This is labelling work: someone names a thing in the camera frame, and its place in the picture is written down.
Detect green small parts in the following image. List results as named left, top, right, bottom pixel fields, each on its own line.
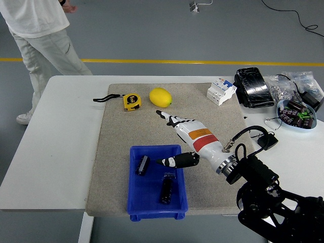
left=282, top=106, right=313, bottom=120

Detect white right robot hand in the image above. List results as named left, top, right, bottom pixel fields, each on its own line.
left=155, top=109, right=236, bottom=175

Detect small black adapter box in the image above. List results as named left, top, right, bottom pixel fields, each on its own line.
left=257, top=133, right=279, bottom=150

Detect white table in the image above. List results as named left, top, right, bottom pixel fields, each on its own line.
left=0, top=75, right=324, bottom=213

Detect thin black wire loop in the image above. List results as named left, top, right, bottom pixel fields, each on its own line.
left=264, top=116, right=284, bottom=132

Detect grey-brown mat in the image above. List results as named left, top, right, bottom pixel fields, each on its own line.
left=85, top=83, right=272, bottom=217

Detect person's hand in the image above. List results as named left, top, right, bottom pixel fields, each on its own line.
left=60, top=0, right=78, bottom=14

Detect clear bag of metal nuts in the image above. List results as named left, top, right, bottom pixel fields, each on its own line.
left=265, top=74, right=300, bottom=102

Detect white table leg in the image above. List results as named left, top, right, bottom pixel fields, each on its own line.
left=77, top=212, right=94, bottom=243

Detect light blue bowl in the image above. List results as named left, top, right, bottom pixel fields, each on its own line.
left=276, top=99, right=318, bottom=133

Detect yellow tape measure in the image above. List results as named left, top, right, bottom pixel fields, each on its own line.
left=93, top=93, right=142, bottom=112

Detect large black power adapter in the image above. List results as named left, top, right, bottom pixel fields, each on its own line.
left=300, top=91, right=322, bottom=112

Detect yellow lemon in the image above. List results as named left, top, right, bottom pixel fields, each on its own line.
left=149, top=87, right=173, bottom=108

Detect black wrapped device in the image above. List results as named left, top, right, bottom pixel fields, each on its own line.
left=233, top=67, right=275, bottom=109

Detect white circuit breaker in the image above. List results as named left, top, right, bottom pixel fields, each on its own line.
left=206, top=78, right=237, bottom=106

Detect blue plastic box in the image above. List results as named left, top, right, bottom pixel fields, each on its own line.
left=127, top=143, right=189, bottom=221

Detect clear bag of blue parts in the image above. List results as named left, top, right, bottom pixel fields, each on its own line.
left=282, top=70, right=324, bottom=97

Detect black floor cable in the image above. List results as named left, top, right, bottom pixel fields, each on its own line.
left=260, top=0, right=324, bottom=38

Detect person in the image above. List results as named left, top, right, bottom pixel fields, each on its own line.
left=0, top=0, right=93, bottom=125

